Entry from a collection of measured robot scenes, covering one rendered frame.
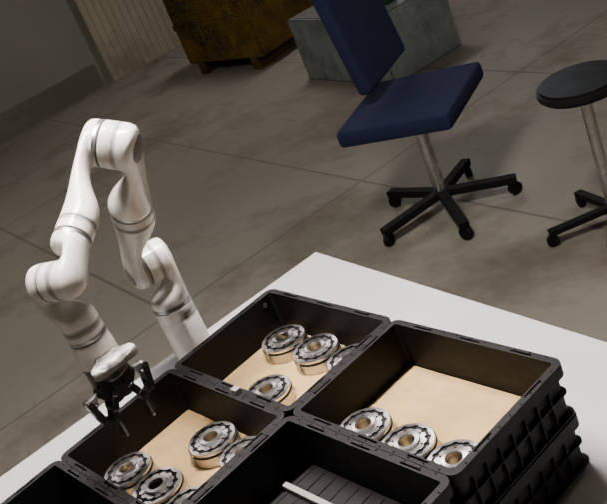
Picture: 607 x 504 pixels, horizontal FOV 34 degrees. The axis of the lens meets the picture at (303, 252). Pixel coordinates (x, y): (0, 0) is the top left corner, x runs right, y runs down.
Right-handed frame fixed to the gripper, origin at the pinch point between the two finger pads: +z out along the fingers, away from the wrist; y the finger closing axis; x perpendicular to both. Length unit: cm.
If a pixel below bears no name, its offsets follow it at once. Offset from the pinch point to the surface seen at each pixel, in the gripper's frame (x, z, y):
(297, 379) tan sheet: -1.1, 17.9, -34.1
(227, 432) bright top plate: 1.5, 14.7, -13.9
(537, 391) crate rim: 59, 9, -42
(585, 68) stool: -63, 41, -222
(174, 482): 2.5, 14.8, 0.5
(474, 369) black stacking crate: 38, 15, -48
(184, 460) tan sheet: -5.1, 17.6, -5.7
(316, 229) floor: -202, 101, -179
